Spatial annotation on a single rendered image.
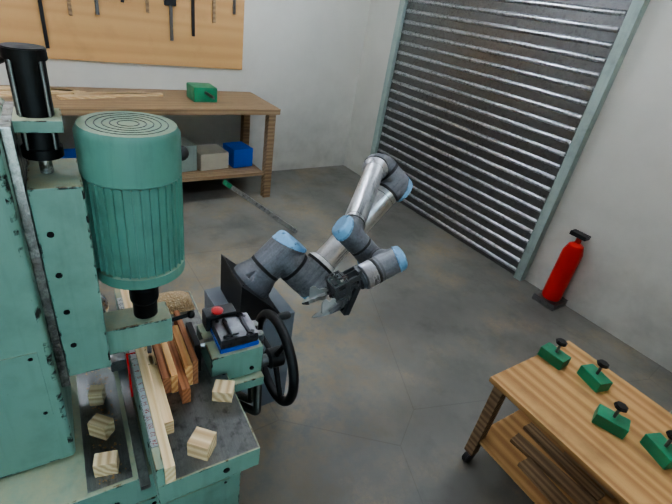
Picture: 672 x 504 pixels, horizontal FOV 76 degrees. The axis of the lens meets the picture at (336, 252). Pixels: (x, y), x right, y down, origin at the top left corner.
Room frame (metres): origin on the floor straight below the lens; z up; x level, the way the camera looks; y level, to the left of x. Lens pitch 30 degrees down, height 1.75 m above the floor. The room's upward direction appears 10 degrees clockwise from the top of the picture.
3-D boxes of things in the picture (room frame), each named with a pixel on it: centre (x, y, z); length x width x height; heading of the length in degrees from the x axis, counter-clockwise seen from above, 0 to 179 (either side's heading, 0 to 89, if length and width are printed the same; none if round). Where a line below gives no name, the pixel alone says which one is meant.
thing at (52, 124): (0.67, 0.52, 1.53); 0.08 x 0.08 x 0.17; 35
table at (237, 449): (0.79, 0.31, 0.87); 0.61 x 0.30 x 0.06; 35
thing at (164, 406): (0.80, 0.44, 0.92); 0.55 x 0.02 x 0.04; 35
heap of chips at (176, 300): (0.98, 0.46, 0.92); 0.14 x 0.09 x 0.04; 125
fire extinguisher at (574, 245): (2.83, -1.69, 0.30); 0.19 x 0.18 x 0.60; 129
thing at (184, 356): (0.77, 0.34, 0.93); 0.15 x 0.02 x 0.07; 35
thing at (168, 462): (0.72, 0.41, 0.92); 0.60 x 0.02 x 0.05; 35
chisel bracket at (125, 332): (0.74, 0.42, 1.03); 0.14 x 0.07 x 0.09; 125
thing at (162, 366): (0.76, 0.39, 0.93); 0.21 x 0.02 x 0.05; 35
